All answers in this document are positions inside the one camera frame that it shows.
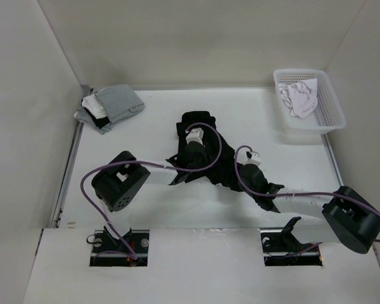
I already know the black tank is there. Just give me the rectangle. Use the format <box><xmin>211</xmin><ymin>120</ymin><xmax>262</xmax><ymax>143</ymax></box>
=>
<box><xmin>164</xmin><ymin>110</ymin><xmax>253</xmax><ymax>193</ymax></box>
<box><xmin>92</xmin><ymin>117</ymin><xmax>110</xmax><ymax>129</ymax></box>

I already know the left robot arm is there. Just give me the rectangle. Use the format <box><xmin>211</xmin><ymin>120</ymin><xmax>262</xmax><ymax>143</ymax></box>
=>
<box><xmin>91</xmin><ymin>142</ymin><xmax>215</xmax><ymax>253</ymax></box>

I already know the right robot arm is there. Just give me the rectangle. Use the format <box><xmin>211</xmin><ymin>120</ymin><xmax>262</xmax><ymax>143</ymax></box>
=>
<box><xmin>235</xmin><ymin>161</ymin><xmax>380</xmax><ymax>255</ymax></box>

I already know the white tank top in basket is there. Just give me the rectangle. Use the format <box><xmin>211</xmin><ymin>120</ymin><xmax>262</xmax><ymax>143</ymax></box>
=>
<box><xmin>278</xmin><ymin>79</ymin><xmax>318</xmax><ymax>119</ymax></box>

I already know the folded black tank top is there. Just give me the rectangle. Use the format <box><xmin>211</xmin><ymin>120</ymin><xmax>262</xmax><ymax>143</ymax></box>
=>
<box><xmin>92</xmin><ymin>117</ymin><xmax>110</xmax><ymax>129</ymax></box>

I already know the folded white tank top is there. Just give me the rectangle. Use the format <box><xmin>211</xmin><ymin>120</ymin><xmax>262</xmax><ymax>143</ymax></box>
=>
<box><xmin>82</xmin><ymin>94</ymin><xmax>108</xmax><ymax>119</ymax></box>

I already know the bottom grey folded tank top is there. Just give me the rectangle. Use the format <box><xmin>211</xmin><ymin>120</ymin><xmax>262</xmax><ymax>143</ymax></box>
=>
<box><xmin>74</xmin><ymin>107</ymin><xmax>112</xmax><ymax>134</ymax></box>

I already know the white plastic basket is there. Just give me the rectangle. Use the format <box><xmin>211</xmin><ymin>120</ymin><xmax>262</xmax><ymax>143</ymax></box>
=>
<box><xmin>273</xmin><ymin>68</ymin><xmax>346</xmax><ymax>136</ymax></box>

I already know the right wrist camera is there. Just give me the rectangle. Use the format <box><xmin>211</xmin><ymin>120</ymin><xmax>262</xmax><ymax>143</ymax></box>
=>
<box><xmin>243</xmin><ymin>151</ymin><xmax>262</xmax><ymax>167</ymax></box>

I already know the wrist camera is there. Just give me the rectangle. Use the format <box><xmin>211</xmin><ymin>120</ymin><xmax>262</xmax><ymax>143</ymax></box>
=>
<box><xmin>243</xmin><ymin>151</ymin><xmax>262</xmax><ymax>167</ymax></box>
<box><xmin>186</xmin><ymin>127</ymin><xmax>204</xmax><ymax>145</ymax></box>

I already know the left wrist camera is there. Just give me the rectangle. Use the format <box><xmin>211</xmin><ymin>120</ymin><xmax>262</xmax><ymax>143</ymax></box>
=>
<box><xmin>186</xmin><ymin>127</ymin><xmax>204</xmax><ymax>145</ymax></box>

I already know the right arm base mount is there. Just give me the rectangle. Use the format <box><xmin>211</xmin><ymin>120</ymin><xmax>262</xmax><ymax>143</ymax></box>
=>
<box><xmin>260</xmin><ymin>229</ymin><xmax>322</xmax><ymax>267</ymax></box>

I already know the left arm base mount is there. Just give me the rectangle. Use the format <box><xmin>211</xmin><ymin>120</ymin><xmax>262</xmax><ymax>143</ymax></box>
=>
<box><xmin>86</xmin><ymin>229</ymin><xmax>149</xmax><ymax>267</ymax></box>

